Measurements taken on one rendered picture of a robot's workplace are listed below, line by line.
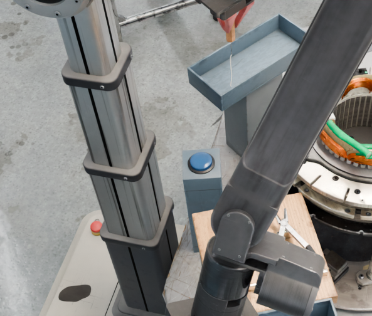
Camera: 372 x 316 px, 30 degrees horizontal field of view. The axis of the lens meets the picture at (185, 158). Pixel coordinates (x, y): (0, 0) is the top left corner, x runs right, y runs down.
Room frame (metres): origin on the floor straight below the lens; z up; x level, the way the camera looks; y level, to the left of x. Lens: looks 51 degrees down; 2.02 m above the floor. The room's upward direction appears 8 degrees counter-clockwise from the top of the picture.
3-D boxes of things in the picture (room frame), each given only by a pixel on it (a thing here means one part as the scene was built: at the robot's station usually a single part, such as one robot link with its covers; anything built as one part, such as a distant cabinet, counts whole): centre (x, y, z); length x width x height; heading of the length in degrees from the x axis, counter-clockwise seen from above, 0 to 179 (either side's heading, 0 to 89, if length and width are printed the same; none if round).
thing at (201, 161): (0.79, -0.03, 1.04); 0.04 x 0.04 x 0.01
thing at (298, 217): (0.57, -0.10, 1.05); 0.20 x 0.19 x 0.02; 4
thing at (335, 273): (0.66, -0.25, 0.83); 0.05 x 0.04 x 0.02; 37
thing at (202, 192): (0.79, -0.03, 0.91); 0.07 x 0.07 x 0.25; 85
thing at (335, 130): (0.73, -0.26, 1.15); 0.15 x 0.04 x 0.02; 9
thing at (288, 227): (0.58, -0.15, 1.09); 0.06 x 0.01 x 0.01; 28
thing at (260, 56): (1.03, -0.16, 0.92); 0.25 x 0.11 x 0.28; 121
